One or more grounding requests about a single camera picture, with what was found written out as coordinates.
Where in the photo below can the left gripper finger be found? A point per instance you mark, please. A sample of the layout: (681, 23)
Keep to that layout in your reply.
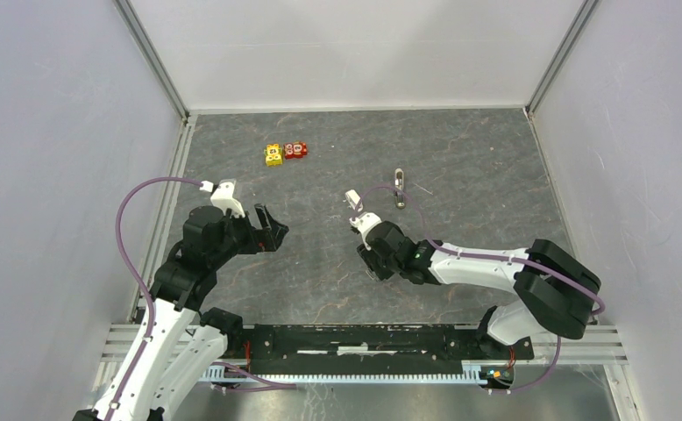
(270, 241)
(267, 222)

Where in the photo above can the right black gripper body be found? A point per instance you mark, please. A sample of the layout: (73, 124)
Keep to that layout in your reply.
(380, 267)

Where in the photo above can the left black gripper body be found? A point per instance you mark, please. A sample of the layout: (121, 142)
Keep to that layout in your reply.
(251, 240)

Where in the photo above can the brown white stapler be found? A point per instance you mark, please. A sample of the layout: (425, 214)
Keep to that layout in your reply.
(399, 184)

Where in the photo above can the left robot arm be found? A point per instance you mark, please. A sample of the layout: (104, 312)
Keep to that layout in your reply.
(176, 342)

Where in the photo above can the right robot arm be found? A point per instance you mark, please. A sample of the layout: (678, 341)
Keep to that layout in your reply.
(554, 292)

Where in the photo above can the yellow toy block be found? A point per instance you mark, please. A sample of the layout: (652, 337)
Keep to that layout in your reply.
(273, 155)

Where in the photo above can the red toy block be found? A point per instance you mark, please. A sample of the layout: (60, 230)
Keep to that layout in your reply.
(295, 150)

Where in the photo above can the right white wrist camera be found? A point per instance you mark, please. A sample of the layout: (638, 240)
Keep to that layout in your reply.
(363, 224)

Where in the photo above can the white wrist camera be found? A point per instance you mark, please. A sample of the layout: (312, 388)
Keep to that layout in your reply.
(363, 224)
(223, 196)

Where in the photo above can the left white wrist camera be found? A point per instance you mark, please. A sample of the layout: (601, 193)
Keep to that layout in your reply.
(223, 196)

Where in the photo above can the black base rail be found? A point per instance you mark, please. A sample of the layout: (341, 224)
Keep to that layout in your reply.
(341, 350)

